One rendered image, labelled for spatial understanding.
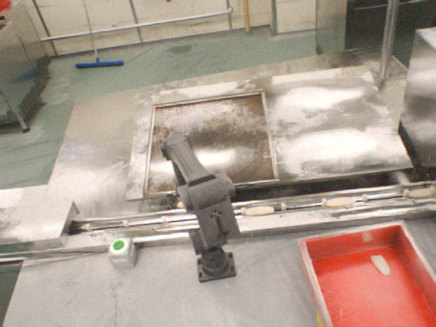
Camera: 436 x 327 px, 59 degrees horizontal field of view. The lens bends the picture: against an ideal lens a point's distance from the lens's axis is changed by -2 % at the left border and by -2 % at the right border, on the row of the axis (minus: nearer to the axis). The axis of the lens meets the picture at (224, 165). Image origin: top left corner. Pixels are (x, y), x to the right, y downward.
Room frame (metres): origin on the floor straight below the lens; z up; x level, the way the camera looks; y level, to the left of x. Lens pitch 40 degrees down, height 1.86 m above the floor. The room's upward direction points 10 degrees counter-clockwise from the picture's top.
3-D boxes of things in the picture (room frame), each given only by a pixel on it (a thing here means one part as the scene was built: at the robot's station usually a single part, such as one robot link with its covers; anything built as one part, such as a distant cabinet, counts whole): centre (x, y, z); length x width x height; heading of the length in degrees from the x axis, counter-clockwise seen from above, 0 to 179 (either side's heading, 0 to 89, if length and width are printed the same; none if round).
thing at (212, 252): (0.76, 0.09, 0.94); 0.09 x 0.05 x 0.10; 14
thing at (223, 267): (0.74, 0.08, 0.86); 0.12 x 0.09 x 0.08; 91
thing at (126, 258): (0.84, 0.38, 0.84); 0.08 x 0.08 x 0.11; 85
